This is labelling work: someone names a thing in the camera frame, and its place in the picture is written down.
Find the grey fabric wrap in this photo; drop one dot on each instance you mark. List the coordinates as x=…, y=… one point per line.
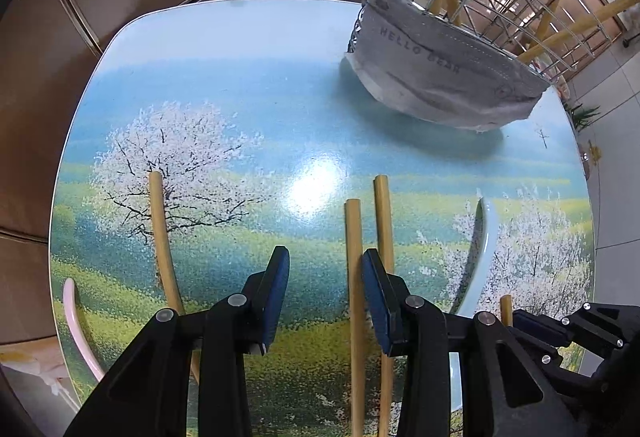
x=430, y=67

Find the green onions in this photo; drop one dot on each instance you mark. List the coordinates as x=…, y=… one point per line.
x=585, y=114

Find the white ceramic spoon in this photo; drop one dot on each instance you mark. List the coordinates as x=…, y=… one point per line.
x=487, y=242

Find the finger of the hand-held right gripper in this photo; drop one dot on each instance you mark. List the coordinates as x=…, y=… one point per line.
x=560, y=357
x=542, y=326

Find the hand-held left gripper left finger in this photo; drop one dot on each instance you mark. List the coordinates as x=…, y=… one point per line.
x=277, y=287

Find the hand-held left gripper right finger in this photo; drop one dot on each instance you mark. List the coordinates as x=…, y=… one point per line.
x=377, y=297

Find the white yellow plastic bag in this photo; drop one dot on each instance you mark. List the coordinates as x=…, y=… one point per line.
x=30, y=362

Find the pink plastic spoon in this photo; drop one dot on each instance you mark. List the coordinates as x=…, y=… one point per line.
x=75, y=317

